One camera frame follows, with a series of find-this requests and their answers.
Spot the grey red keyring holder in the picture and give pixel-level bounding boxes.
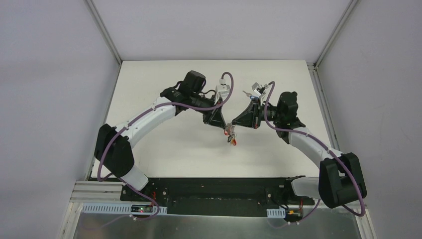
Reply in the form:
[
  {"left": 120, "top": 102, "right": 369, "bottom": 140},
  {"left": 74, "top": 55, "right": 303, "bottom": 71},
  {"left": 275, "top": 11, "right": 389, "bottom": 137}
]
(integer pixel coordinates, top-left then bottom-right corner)
[{"left": 224, "top": 123, "right": 237, "bottom": 146}]

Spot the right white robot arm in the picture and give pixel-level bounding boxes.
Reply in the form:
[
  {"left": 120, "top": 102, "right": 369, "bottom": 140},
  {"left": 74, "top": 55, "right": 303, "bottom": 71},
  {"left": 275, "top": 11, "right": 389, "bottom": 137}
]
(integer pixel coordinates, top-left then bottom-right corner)
[{"left": 231, "top": 92, "right": 367, "bottom": 209}]

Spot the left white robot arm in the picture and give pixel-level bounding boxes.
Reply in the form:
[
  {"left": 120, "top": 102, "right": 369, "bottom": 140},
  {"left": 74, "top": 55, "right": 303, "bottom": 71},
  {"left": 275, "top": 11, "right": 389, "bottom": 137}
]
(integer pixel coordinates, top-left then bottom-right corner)
[{"left": 94, "top": 70, "right": 234, "bottom": 201}]

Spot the blue tag key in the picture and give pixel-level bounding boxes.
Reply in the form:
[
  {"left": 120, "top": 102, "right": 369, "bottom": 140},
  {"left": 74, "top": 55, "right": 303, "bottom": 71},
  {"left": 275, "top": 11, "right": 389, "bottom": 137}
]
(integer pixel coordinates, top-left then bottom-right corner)
[{"left": 243, "top": 91, "right": 259, "bottom": 100}]

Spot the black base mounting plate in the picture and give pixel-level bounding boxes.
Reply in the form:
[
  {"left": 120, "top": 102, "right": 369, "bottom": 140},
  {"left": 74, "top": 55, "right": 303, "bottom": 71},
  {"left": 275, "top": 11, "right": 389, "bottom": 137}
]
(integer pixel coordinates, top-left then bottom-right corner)
[{"left": 120, "top": 177, "right": 315, "bottom": 217}]

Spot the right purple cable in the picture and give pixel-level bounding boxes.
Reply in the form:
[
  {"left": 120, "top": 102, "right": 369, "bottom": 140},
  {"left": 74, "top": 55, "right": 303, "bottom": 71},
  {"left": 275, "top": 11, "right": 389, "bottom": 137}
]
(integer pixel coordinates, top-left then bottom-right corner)
[{"left": 263, "top": 81, "right": 367, "bottom": 218}]

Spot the purple cable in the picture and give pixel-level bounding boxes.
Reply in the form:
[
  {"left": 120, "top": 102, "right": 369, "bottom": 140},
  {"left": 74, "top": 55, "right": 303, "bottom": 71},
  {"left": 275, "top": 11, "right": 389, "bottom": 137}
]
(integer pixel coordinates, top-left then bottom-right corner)
[
  {"left": 263, "top": 81, "right": 367, "bottom": 218},
  {"left": 97, "top": 72, "right": 235, "bottom": 222}
]

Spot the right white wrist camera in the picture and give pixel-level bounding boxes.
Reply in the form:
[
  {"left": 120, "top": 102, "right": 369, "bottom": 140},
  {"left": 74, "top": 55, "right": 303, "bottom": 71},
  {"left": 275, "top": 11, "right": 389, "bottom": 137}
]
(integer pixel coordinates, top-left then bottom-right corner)
[{"left": 251, "top": 82, "right": 269, "bottom": 100}]

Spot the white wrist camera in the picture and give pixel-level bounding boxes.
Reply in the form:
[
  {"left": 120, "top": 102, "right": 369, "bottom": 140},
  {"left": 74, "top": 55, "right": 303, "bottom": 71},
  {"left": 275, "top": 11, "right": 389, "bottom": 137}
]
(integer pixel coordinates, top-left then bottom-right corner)
[
  {"left": 251, "top": 82, "right": 269, "bottom": 100},
  {"left": 214, "top": 78, "right": 230, "bottom": 103}
]

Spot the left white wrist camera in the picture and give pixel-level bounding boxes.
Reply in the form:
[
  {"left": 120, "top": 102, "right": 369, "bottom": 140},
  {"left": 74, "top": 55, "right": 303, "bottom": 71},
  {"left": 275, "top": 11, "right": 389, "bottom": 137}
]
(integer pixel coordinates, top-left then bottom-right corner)
[{"left": 214, "top": 78, "right": 230, "bottom": 103}]

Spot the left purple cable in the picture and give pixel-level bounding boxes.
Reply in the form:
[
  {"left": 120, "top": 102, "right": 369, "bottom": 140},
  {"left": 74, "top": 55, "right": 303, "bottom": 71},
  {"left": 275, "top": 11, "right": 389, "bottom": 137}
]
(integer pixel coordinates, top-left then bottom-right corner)
[{"left": 97, "top": 72, "right": 235, "bottom": 222}]

